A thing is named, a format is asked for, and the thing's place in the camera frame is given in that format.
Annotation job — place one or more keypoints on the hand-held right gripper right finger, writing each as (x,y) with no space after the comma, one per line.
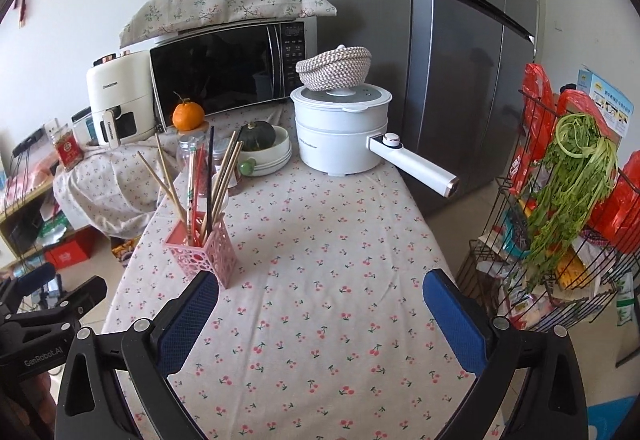
(452,320)

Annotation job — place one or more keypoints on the red box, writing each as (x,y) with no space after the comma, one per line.
(70,255)

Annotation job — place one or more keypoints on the white air fryer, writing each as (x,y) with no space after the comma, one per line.
(117,90)

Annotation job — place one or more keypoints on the white electric cooking pot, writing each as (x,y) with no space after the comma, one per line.
(340,135)

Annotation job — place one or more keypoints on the person's left forearm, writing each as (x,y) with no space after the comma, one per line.
(35,410)

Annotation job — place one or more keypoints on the green leafy vegetables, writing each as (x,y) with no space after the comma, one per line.
(570,180)

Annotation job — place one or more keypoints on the draped cherry print cloth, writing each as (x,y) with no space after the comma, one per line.
(110,190)

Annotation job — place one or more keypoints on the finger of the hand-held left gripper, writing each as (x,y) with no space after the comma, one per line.
(30,282)
(75,297)

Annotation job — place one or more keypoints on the blue printed carton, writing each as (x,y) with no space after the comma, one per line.
(607,95)

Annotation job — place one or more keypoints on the red tin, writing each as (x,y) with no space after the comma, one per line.
(67,153)

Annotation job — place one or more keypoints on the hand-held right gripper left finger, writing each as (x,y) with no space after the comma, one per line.
(192,320)

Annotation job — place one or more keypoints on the cherry print tablecloth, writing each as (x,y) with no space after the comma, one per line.
(325,295)

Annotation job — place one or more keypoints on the white spoon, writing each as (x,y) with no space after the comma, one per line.
(222,185)

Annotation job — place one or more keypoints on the green pumpkin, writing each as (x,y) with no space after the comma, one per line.
(257,135)

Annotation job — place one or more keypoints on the orange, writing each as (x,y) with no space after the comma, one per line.
(188,115)

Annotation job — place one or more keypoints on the pink perforated utensil holder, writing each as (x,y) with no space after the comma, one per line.
(210,255)

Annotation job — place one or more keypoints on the blue plastic stool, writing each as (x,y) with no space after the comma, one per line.
(615,422)

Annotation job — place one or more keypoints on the white bowl with green knob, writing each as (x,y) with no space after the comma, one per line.
(277,155)

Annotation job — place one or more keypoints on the floral cover cloth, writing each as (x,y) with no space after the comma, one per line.
(225,5)

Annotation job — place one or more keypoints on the black microwave oven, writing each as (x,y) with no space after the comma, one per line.
(215,70)

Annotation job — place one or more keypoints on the grey refrigerator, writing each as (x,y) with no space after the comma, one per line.
(450,70)

